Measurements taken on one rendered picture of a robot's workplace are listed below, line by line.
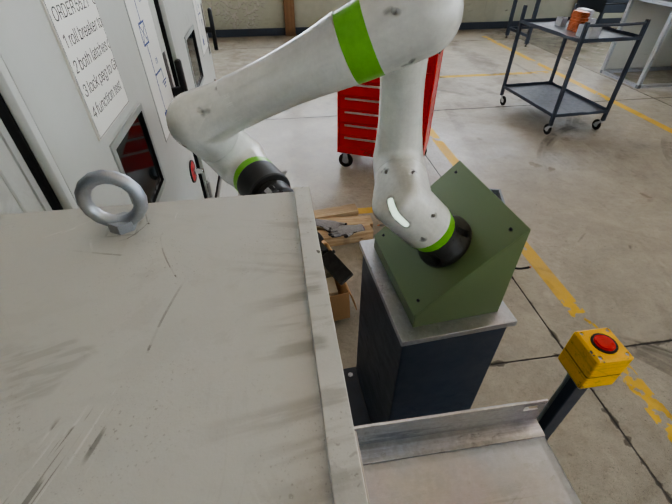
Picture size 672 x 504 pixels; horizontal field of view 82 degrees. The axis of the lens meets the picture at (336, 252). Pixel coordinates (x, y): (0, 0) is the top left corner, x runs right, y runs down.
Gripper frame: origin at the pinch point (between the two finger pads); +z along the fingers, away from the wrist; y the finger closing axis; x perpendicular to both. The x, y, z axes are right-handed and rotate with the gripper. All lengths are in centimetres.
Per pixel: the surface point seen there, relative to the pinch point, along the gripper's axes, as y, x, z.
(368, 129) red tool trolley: -156, 89, -172
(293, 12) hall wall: -292, 246, -644
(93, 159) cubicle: 28.1, -14.1, -16.8
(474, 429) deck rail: -28.3, -0.9, 29.7
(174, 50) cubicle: 10, 6, -71
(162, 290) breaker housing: 37.1, -8.5, 19.6
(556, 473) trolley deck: -31, 4, 42
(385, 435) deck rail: -19.6, -13.0, 22.0
